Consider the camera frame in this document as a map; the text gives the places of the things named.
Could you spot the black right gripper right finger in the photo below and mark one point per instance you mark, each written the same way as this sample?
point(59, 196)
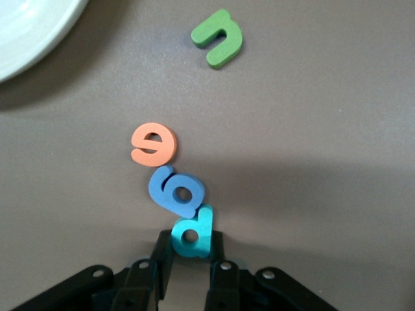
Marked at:
point(223, 288)

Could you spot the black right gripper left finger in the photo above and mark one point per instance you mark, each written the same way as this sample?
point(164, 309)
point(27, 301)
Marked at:
point(139, 288)

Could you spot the teal foam letter p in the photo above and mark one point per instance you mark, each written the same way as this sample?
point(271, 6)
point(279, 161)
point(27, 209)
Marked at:
point(203, 223)

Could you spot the blue foam letter g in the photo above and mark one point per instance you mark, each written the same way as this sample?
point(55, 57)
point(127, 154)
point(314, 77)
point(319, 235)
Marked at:
point(159, 191)

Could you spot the brown table cover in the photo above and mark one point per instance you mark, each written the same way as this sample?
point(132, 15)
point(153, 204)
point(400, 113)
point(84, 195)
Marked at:
point(308, 145)

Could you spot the green foam letter u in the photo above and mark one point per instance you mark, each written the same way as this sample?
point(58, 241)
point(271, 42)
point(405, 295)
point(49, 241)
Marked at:
point(235, 35)

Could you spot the beige plate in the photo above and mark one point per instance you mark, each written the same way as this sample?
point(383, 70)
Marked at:
point(29, 29)

